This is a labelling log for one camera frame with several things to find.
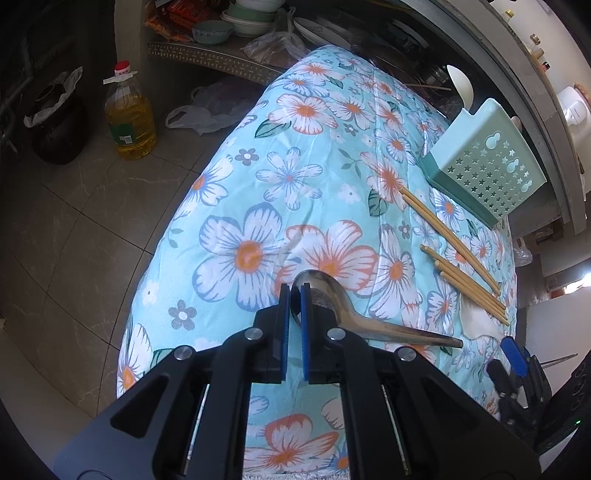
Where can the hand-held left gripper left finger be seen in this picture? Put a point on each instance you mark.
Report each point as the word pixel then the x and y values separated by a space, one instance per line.
pixel 284 332

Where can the clear plastic bag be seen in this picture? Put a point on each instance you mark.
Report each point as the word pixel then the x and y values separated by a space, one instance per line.
pixel 277 46

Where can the small green bowl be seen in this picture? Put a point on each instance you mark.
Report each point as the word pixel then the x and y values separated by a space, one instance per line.
pixel 212 32

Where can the metal spoon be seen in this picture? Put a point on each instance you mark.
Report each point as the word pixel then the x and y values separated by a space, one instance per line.
pixel 392 333

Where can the red snack packets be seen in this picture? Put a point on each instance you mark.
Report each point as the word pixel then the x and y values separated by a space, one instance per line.
pixel 180 14

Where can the grey concrete counter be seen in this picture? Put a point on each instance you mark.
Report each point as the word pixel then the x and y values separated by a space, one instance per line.
pixel 521 78

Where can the white plastic bag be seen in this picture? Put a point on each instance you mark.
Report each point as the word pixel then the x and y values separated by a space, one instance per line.
pixel 207 115

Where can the metal shelf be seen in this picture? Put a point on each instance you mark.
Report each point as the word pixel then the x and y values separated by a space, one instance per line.
pixel 207 57

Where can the plain white bowl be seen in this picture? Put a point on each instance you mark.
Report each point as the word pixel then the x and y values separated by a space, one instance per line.
pixel 247 28

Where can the black trash bin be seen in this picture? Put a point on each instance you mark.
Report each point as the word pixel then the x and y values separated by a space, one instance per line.
pixel 57 124

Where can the white jar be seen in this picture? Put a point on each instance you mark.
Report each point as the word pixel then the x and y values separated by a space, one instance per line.
pixel 575 110

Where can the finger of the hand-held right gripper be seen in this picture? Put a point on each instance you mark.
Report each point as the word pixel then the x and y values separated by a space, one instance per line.
pixel 498 376
pixel 516 356

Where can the green perforated utensil basket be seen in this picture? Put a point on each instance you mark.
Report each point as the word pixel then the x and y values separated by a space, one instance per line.
pixel 489 170

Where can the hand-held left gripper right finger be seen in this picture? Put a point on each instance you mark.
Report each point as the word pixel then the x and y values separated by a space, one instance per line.
pixel 305 332

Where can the floral blue blanket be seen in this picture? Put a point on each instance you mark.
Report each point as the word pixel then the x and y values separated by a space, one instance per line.
pixel 258 184

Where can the cooking oil bottle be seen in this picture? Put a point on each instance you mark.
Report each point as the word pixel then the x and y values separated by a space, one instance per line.
pixel 131 120

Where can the pale green bowl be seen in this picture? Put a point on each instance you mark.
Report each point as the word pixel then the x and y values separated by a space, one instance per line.
pixel 251 14

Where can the white plate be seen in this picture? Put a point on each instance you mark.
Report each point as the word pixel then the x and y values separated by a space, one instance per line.
pixel 318 30

